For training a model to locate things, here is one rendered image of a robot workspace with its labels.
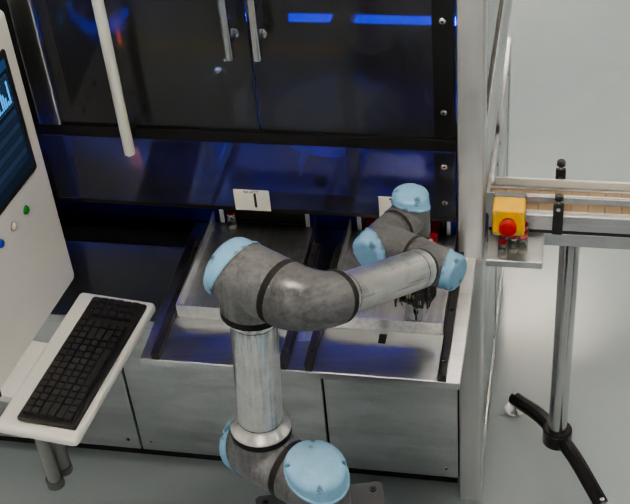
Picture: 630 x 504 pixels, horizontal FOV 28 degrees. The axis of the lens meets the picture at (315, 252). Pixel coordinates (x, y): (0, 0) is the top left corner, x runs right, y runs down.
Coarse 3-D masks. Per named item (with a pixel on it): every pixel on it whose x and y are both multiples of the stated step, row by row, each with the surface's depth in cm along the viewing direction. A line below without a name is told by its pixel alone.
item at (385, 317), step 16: (352, 240) 299; (448, 240) 296; (352, 256) 294; (384, 304) 281; (400, 304) 280; (432, 304) 279; (352, 320) 274; (368, 320) 273; (384, 320) 272; (400, 320) 271; (416, 320) 271; (432, 320) 275
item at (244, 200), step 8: (240, 192) 290; (248, 192) 290; (256, 192) 289; (264, 192) 289; (240, 200) 292; (248, 200) 291; (264, 200) 290; (240, 208) 293; (248, 208) 293; (256, 208) 292; (264, 208) 292
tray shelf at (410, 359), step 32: (320, 256) 295; (160, 320) 283; (192, 320) 282; (192, 352) 274; (224, 352) 273; (320, 352) 271; (352, 352) 270; (384, 352) 269; (416, 352) 268; (416, 384) 263; (448, 384) 261
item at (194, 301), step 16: (208, 224) 302; (224, 224) 307; (240, 224) 307; (256, 224) 306; (208, 240) 303; (224, 240) 303; (256, 240) 302; (272, 240) 301; (288, 240) 301; (304, 240) 300; (208, 256) 298; (288, 256) 296; (304, 256) 290; (192, 272) 291; (192, 288) 290; (176, 304) 281; (192, 304) 286; (208, 304) 285
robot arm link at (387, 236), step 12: (384, 216) 246; (396, 216) 245; (372, 228) 243; (384, 228) 243; (396, 228) 243; (408, 228) 245; (360, 240) 241; (372, 240) 240; (384, 240) 241; (396, 240) 240; (408, 240) 239; (360, 252) 243; (372, 252) 240; (384, 252) 241; (396, 252) 240
